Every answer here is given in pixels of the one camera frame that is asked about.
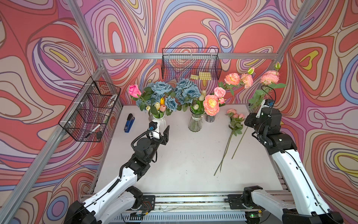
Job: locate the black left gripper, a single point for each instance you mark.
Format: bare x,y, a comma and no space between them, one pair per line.
165,138

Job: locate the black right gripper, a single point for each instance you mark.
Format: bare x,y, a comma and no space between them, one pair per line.
251,116

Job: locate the white ribbed ceramic vase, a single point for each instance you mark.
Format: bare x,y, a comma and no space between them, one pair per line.
161,122

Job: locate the pink tulip green stem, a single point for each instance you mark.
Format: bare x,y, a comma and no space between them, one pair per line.
163,108

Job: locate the light pink rose stem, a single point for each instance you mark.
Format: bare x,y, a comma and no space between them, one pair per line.
233,126

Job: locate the clear ribbed glass vase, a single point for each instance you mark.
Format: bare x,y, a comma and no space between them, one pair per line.
195,122

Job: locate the pink peony flower branch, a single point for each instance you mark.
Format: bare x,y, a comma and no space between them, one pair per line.
223,156

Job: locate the pink peony bunch glass vase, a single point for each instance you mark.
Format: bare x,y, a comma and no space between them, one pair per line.
209,104

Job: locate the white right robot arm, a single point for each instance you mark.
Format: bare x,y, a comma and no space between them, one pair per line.
309,207

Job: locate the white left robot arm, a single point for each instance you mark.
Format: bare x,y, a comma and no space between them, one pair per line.
117,184

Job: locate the blue rose bunch white vase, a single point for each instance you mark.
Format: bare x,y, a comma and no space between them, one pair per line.
160,90

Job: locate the blue rose bunch glass vase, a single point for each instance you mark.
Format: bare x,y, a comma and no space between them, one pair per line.
186,92

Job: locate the blue black stapler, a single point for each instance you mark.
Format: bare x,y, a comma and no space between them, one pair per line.
129,123

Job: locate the clear pen holder jar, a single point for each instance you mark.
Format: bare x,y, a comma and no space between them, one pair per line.
209,118

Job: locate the pink peony branch right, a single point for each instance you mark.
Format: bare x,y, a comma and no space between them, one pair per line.
235,80

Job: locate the magenta rose stem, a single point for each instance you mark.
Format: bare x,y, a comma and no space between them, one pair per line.
139,95

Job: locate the white marker in basket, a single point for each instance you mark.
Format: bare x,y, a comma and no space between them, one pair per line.
92,131

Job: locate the yellow sponge in basket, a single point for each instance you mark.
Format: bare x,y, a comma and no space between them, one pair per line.
201,76

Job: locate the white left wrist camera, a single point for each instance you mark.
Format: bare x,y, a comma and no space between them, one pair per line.
154,130

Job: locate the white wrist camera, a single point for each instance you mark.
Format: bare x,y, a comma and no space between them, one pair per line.
264,104
154,130

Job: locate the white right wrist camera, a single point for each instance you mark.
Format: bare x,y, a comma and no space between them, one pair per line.
264,104

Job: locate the metal base rail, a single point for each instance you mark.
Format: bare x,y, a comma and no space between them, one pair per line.
193,204

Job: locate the black wire basket back wall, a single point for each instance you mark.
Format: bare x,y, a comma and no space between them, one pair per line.
181,63

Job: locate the black wire basket wall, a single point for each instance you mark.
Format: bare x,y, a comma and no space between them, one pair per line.
93,105
181,63

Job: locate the black wire basket left wall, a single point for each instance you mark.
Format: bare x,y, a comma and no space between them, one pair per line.
93,105

